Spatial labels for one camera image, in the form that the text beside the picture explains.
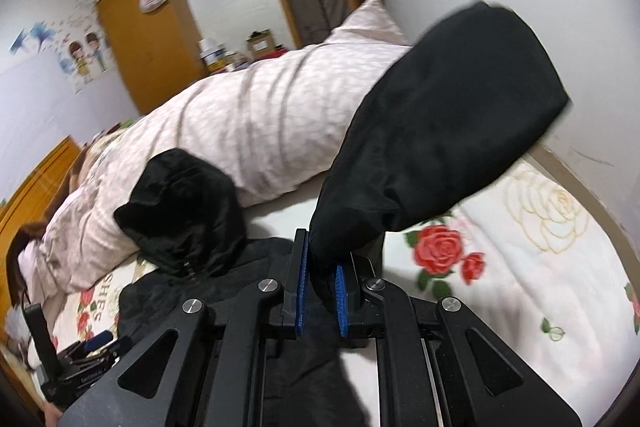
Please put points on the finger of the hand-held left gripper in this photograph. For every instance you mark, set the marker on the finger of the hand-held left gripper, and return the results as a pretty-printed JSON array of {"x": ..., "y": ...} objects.
[{"x": 97, "y": 339}]

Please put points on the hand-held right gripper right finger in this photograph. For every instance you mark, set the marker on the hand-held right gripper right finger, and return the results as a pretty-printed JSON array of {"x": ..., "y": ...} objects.
[{"x": 342, "y": 302}]

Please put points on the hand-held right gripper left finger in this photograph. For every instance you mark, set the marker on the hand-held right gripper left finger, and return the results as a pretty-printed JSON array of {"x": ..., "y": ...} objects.
[{"x": 300, "y": 287}]

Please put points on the black padded jacket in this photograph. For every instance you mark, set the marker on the black padded jacket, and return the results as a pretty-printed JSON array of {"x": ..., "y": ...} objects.
[{"x": 450, "y": 107}]

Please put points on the brown and pink cloth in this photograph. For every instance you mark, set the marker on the brown and pink cloth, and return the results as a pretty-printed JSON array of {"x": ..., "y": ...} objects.
[{"x": 27, "y": 242}]

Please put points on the wooden headboard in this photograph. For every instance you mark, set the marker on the wooden headboard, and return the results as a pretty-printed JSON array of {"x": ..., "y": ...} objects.
[{"x": 35, "y": 187}]

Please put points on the pink patterned quilt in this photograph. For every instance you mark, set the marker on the pink patterned quilt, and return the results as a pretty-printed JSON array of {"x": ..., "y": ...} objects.
[{"x": 250, "y": 122}]

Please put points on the white rose print bed sheet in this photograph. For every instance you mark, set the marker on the white rose print bed sheet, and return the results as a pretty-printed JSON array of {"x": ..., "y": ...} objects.
[{"x": 525, "y": 307}]

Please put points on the cardboard box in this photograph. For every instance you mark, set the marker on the cardboard box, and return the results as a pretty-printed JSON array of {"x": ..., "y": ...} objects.
[{"x": 261, "y": 44}]

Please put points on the white plastic jar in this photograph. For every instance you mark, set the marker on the white plastic jar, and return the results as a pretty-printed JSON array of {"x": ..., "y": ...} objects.
[{"x": 210, "y": 54}]

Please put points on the wooden wardrobe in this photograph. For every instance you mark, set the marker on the wooden wardrobe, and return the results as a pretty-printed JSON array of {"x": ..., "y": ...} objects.
[{"x": 150, "y": 47}]

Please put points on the cartoon wall sticker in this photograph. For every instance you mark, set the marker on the cartoon wall sticker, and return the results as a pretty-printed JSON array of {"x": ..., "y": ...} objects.
[{"x": 82, "y": 52}]

